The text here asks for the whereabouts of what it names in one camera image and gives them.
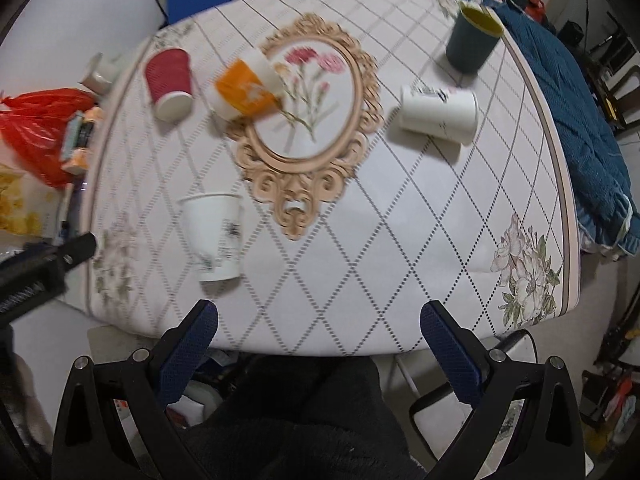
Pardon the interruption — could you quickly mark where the white bamboo-print paper cup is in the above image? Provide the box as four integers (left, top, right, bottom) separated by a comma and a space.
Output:
178, 193, 243, 282

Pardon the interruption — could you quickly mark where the orange and white paper cup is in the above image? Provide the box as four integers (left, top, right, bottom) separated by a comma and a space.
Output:
209, 49, 285, 122

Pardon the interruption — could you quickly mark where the white diamond-pattern floral tablecloth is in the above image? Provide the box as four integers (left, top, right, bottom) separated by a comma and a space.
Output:
76, 0, 579, 356

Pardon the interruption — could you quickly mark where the white enamel mug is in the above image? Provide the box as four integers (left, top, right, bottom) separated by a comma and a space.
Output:
79, 52, 126, 96

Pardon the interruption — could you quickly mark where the bag of yellow chips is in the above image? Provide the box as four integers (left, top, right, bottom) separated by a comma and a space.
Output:
0, 165, 47, 236

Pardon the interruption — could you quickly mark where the dark green yellow-lined cup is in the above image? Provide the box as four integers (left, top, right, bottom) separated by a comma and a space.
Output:
446, 6, 504, 75

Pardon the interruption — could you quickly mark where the purple flat box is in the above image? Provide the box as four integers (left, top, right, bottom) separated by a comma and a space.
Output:
55, 179, 86, 245

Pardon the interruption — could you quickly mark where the white calligraphy paper cup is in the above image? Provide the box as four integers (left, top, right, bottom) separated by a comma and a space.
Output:
399, 86, 480, 145

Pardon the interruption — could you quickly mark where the red ribbed paper cup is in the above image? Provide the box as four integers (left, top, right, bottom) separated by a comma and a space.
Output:
144, 48, 193, 122

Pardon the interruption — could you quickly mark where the dark wooden chair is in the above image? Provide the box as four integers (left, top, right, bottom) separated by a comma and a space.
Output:
588, 11, 639, 138

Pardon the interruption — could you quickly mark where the red plastic bag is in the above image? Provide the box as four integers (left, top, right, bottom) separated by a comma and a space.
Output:
1, 88, 96, 188

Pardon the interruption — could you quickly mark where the blue fleece blanket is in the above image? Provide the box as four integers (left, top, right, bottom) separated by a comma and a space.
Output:
471, 0, 639, 258

